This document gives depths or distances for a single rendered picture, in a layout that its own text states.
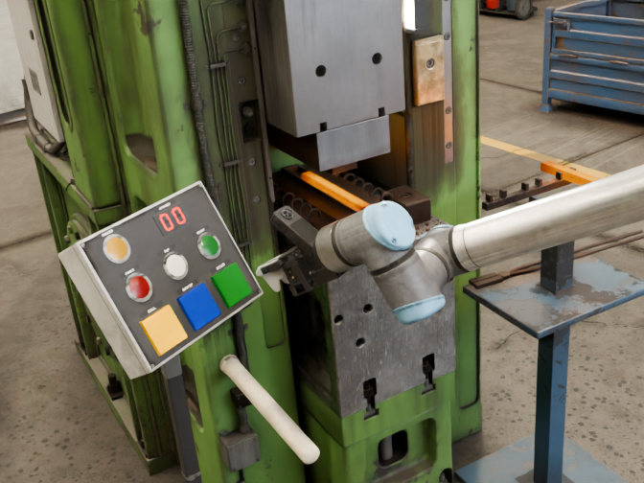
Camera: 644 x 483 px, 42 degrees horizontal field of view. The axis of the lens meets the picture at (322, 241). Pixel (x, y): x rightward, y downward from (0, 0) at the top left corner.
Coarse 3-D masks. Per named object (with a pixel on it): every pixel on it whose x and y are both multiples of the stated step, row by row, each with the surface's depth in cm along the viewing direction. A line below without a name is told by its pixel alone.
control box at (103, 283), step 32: (192, 192) 174; (128, 224) 162; (160, 224) 166; (192, 224) 172; (224, 224) 178; (64, 256) 157; (96, 256) 155; (128, 256) 159; (160, 256) 164; (192, 256) 170; (224, 256) 175; (96, 288) 155; (128, 288) 157; (160, 288) 162; (256, 288) 179; (96, 320) 159; (128, 320) 156; (224, 320) 171; (128, 352) 157
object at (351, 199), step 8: (304, 176) 229; (312, 176) 227; (320, 176) 227; (320, 184) 222; (328, 184) 221; (328, 192) 219; (336, 192) 216; (344, 192) 215; (344, 200) 212; (352, 200) 210; (360, 200) 209; (360, 208) 204
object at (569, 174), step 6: (546, 162) 230; (552, 162) 230; (540, 168) 231; (546, 168) 229; (552, 168) 227; (558, 168) 226; (564, 168) 225; (552, 174) 228; (564, 174) 223; (570, 174) 222; (576, 174) 220; (582, 174) 220; (570, 180) 222; (576, 180) 220; (582, 180) 218; (588, 180) 216; (594, 180) 216
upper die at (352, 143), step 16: (272, 128) 211; (320, 128) 193; (336, 128) 193; (352, 128) 195; (368, 128) 197; (384, 128) 200; (272, 144) 214; (288, 144) 205; (304, 144) 198; (320, 144) 192; (336, 144) 194; (352, 144) 196; (368, 144) 199; (384, 144) 201; (304, 160) 200; (320, 160) 194; (336, 160) 196; (352, 160) 198
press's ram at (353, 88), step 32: (256, 0) 187; (288, 0) 176; (320, 0) 180; (352, 0) 183; (384, 0) 188; (256, 32) 192; (288, 32) 178; (320, 32) 182; (352, 32) 186; (384, 32) 190; (288, 64) 182; (320, 64) 185; (352, 64) 189; (384, 64) 193; (288, 96) 186; (320, 96) 188; (352, 96) 192; (384, 96) 196; (288, 128) 191
